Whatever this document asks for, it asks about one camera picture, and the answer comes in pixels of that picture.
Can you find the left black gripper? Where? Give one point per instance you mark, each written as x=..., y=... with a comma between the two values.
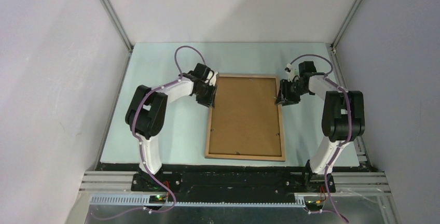
x=209, y=101

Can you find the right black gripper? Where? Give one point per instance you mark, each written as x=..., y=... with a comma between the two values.
x=284, y=97

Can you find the brown cardboard backing board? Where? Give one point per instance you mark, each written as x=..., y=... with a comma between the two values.
x=245, y=116

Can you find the wooden picture frame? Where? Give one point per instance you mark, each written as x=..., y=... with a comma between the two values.
x=209, y=133

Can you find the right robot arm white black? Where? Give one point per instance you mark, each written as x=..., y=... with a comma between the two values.
x=343, y=118

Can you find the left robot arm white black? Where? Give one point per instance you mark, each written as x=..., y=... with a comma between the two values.
x=147, y=110

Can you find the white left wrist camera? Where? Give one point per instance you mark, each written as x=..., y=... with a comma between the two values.
x=212, y=79

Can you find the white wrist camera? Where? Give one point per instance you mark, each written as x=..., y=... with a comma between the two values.
x=292, y=73
x=212, y=79

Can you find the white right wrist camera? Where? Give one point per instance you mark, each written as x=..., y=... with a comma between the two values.
x=292, y=73

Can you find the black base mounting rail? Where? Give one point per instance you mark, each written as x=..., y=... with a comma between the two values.
x=186, y=182

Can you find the right aluminium corner post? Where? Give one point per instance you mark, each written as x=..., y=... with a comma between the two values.
x=346, y=23

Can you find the aluminium corner post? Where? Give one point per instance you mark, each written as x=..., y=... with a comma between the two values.
x=117, y=24
x=346, y=23

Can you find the grey slotted cable duct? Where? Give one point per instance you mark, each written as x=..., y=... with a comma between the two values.
x=152, y=200

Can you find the left aluminium corner post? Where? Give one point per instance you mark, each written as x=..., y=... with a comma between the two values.
x=117, y=24

